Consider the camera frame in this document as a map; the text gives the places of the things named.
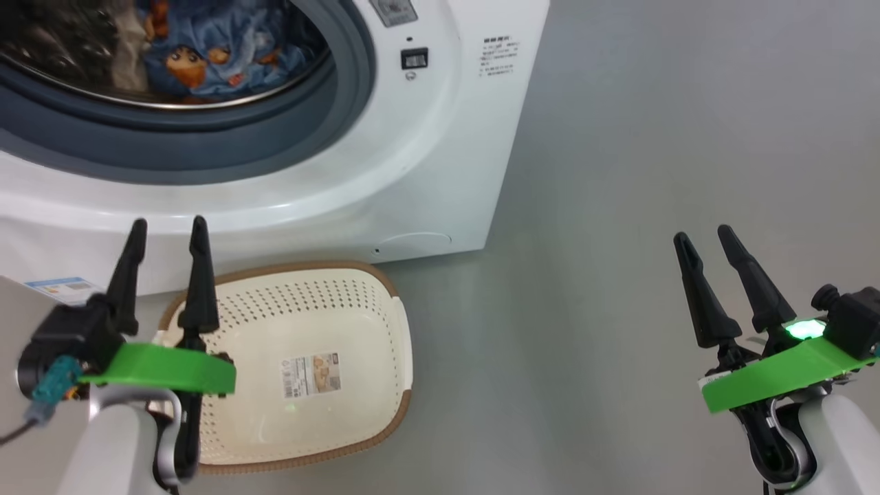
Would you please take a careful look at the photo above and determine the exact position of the paper basket product sticker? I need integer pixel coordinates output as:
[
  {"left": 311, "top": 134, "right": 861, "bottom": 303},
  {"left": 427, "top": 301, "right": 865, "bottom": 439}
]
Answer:
[{"left": 280, "top": 353, "right": 342, "bottom": 399}]

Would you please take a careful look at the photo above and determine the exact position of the blue cartoon print garment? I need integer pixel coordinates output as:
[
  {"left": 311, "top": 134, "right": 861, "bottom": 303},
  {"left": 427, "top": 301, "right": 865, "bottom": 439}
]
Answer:
[{"left": 137, "top": 0, "right": 332, "bottom": 104}]

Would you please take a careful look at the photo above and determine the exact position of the grey warning sticker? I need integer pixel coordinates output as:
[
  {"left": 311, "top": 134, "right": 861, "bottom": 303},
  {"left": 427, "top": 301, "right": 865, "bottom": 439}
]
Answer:
[{"left": 369, "top": 0, "right": 418, "bottom": 28}]

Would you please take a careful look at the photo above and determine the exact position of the black printed text label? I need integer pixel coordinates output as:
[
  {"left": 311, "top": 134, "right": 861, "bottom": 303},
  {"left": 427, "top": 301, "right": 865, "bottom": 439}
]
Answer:
[{"left": 479, "top": 38, "right": 521, "bottom": 77}]

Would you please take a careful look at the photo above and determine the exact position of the teal connector with cable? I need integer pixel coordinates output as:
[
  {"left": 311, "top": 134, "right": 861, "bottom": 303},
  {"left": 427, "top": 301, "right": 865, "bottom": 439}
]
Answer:
[{"left": 0, "top": 355, "right": 85, "bottom": 448}]

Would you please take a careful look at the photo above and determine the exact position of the round white filter cover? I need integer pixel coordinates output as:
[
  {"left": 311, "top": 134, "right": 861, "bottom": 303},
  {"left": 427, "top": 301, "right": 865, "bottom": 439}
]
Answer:
[{"left": 377, "top": 232, "right": 452, "bottom": 257}]

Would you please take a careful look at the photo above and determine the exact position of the blue energy label sticker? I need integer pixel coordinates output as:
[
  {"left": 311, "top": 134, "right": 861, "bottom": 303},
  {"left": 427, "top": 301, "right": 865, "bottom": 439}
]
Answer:
[{"left": 24, "top": 276, "right": 105, "bottom": 307}]

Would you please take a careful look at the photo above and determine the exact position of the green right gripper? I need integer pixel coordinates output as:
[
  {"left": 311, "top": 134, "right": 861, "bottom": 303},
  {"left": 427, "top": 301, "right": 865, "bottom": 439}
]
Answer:
[{"left": 674, "top": 225, "right": 880, "bottom": 490}]

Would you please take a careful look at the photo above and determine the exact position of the white front-load washing machine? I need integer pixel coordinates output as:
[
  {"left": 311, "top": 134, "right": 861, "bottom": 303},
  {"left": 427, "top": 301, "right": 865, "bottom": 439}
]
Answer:
[{"left": 0, "top": 0, "right": 551, "bottom": 298}]

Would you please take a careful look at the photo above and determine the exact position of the cream cartoon print garment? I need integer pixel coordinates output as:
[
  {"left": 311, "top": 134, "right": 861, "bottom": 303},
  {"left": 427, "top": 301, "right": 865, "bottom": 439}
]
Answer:
[{"left": 110, "top": 7, "right": 151, "bottom": 94}]

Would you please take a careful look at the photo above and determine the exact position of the cream basket with brown rim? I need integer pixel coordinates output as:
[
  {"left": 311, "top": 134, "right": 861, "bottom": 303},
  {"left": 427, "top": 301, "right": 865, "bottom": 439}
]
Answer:
[{"left": 157, "top": 260, "right": 414, "bottom": 475}]

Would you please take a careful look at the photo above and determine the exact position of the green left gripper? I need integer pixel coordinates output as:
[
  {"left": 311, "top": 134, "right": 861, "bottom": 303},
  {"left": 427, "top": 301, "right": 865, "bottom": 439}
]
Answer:
[{"left": 79, "top": 215, "right": 237, "bottom": 482}]

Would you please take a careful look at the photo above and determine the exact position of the washing machine drum with laundry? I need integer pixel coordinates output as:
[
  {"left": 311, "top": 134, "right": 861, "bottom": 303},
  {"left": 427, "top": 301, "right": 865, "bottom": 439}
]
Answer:
[{"left": 0, "top": 0, "right": 338, "bottom": 111}]

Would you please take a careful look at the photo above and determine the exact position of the grey rubber door gasket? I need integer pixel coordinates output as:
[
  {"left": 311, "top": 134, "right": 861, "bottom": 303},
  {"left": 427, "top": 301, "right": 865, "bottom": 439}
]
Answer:
[{"left": 0, "top": 0, "right": 377, "bottom": 185}]

